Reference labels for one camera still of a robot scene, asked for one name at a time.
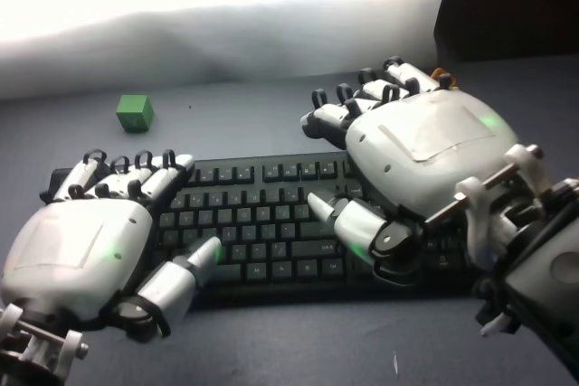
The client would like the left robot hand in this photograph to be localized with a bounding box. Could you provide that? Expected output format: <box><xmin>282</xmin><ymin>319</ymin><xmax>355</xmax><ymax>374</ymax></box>
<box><xmin>0</xmin><ymin>148</ymin><xmax>223</xmax><ymax>342</ymax></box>

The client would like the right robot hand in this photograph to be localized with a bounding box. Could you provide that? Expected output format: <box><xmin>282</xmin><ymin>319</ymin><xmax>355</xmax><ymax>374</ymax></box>
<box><xmin>299</xmin><ymin>55</ymin><xmax>521</xmax><ymax>286</ymax></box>

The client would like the grey table cloth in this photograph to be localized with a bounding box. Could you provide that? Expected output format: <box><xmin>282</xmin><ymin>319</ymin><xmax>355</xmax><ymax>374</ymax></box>
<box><xmin>0</xmin><ymin>58</ymin><xmax>579</xmax><ymax>386</ymax></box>

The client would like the black computer keyboard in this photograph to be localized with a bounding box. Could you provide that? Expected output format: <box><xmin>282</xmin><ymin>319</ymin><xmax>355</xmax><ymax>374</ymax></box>
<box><xmin>47</xmin><ymin>150</ymin><xmax>480</xmax><ymax>304</ymax></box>

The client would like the white backdrop sheet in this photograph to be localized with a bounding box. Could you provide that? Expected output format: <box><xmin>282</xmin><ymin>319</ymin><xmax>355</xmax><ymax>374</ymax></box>
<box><xmin>0</xmin><ymin>0</ymin><xmax>447</xmax><ymax>102</ymax></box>

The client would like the green cube block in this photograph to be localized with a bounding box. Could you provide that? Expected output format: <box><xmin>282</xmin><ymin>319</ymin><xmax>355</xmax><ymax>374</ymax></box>
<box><xmin>115</xmin><ymin>94</ymin><xmax>155</xmax><ymax>134</ymax></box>

